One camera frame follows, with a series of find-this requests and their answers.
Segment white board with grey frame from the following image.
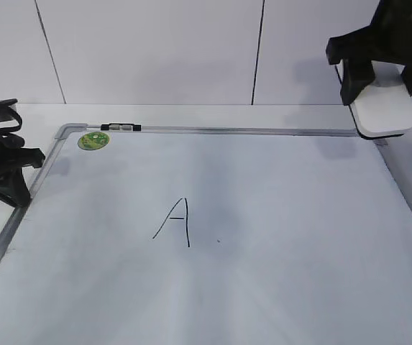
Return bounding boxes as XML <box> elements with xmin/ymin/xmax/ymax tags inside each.
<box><xmin>0</xmin><ymin>132</ymin><xmax>412</xmax><ymax>344</ymax></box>

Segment black marker pen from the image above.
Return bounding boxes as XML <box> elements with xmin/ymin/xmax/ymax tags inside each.
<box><xmin>86</xmin><ymin>123</ymin><xmax>142</xmax><ymax>132</ymax></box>

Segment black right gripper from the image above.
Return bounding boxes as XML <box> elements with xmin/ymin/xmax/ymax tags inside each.
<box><xmin>326</xmin><ymin>1</ymin><xmax>412</xmax><ymax>106</ymax></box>

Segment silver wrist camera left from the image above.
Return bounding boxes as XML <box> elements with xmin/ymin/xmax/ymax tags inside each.
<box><xmin>2</xmin><ymin>98</ymin><xmax>18</xmax><ymax>111</ymax></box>

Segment white eraser with black felt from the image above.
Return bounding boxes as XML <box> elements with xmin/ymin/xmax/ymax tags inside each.
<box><xmin>349</xmin><ymin>62</ymin><xmax>412</xmax><ymax>139</ymax></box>

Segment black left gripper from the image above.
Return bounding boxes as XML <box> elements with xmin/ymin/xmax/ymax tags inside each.
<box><xmin>0</xmin><ymin>100</ymin><xmax>45</xmax><ymax>208</ymax></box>

